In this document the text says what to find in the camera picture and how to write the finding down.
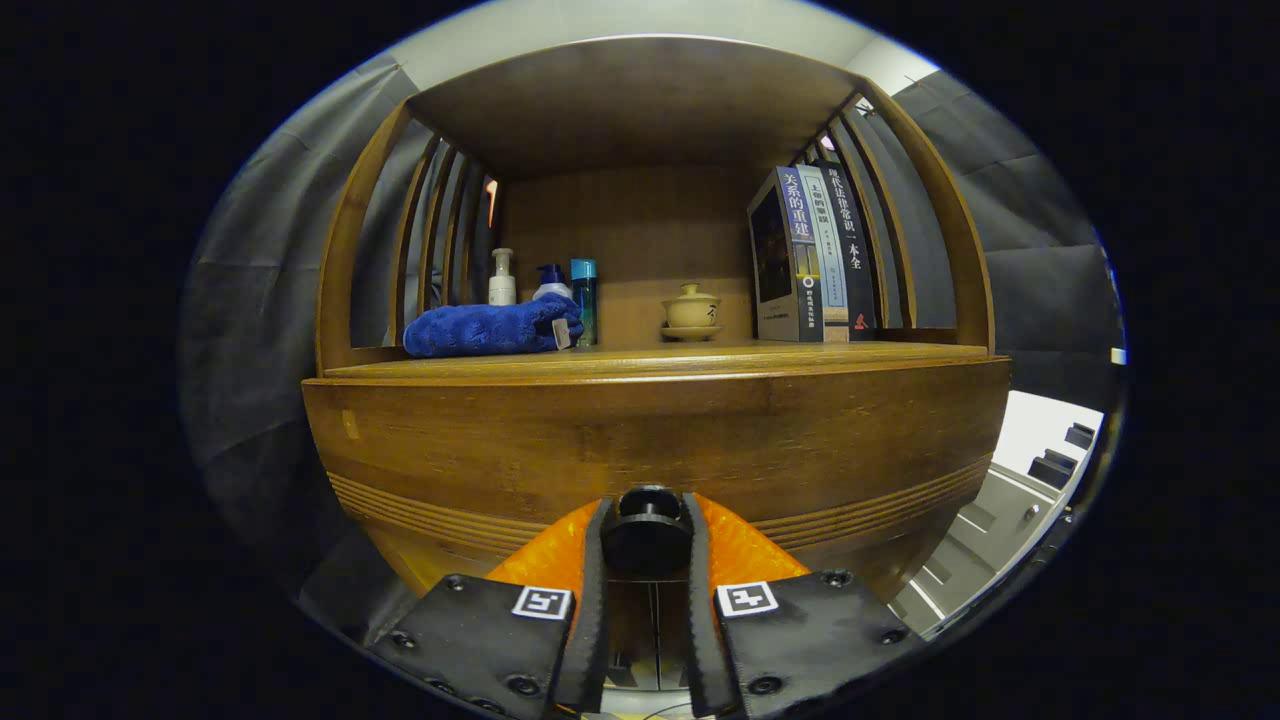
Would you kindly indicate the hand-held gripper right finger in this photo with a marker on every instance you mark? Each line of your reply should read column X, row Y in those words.
column 700, row 640

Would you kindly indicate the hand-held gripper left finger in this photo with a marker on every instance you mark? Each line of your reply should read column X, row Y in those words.
column 592, row 620

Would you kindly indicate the wooden drawer with black knob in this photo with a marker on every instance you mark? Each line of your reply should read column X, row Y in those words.
column 600, row 430

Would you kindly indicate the wooden countertop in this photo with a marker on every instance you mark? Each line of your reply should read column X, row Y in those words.
column 650, row 358

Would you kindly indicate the wooden cabinet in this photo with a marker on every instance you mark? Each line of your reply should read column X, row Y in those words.
column 640, row 110

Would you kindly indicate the blue folded towel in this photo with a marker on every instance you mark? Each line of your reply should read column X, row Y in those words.
column 480, row 330

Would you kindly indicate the teal slim bottle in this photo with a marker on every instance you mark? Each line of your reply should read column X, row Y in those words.
column 584, row 300

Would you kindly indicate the beige lidded teacup with saucer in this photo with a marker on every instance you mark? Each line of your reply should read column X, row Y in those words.
column 691, row 312

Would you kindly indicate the white bottle with blue cap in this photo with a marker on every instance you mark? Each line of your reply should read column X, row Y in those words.
column 552, row 290

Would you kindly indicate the white pump bottle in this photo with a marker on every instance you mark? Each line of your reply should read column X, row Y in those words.
column 502, row 288

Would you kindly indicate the white desk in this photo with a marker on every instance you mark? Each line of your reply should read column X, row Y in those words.
column 1020, row 430

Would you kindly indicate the black rectangular block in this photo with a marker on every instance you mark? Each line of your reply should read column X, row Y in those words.
column 1080, row 436
column 1052, row 470

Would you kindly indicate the book with blue spine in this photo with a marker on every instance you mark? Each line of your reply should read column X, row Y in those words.
column 800, row 260

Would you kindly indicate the book with pale spine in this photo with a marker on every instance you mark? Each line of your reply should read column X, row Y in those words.
column 828, row 250

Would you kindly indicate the book with black spine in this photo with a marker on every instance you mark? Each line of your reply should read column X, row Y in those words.
column 852, row 250

